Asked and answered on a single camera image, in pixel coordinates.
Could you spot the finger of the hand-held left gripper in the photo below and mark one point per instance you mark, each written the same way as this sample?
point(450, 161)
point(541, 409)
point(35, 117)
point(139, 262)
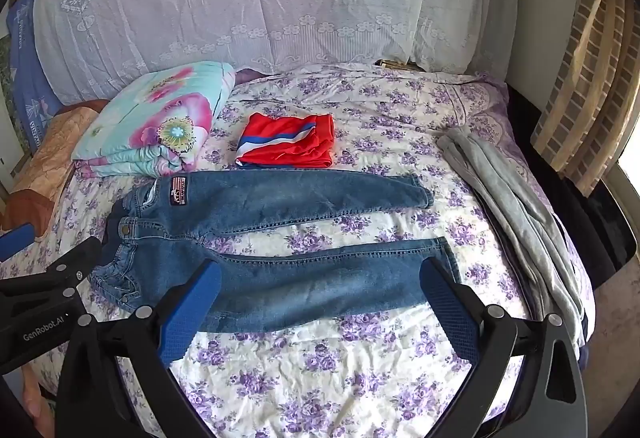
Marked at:
point(15, 240)
point(70, 263)

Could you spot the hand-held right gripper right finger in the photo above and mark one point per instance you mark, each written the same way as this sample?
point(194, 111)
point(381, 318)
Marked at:
point(447, 313)

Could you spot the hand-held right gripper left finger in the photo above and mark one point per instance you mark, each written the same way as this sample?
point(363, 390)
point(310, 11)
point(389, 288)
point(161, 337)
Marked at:
point(192, 313)

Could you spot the blue denim pants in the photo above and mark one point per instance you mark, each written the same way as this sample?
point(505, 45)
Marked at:
point(300, 278)

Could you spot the person's left forearm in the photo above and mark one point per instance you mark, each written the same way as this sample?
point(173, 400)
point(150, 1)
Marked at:
point(37, 403)

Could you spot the brown pillow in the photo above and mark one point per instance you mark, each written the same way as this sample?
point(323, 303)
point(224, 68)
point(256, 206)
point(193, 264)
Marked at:
point(50, 158)

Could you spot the grey garment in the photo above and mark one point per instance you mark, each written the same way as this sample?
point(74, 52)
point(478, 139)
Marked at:
point(515, 218)

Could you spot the folded floral quilt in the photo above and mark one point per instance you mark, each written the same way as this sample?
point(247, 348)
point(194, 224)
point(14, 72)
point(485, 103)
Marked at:
point(150, 118)

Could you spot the blue printed bag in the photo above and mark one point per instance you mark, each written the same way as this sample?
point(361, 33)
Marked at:
point(30, 68)

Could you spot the dark furniture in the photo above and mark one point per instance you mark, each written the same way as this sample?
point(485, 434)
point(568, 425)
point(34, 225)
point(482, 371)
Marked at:
point(600, 228)

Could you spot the folded red striped garment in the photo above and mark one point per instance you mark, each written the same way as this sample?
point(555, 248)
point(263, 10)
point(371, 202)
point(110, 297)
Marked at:
point(295, 148)

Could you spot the purple floral bedsheet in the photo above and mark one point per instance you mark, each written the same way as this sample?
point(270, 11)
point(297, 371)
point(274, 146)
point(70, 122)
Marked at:
point(375, 118)

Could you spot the wooden headboard piece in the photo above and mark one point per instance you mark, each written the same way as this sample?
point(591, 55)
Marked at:
point(395, 64)

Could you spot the beige checked curtain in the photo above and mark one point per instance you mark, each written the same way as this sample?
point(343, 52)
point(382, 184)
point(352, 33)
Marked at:
point(590, 68)

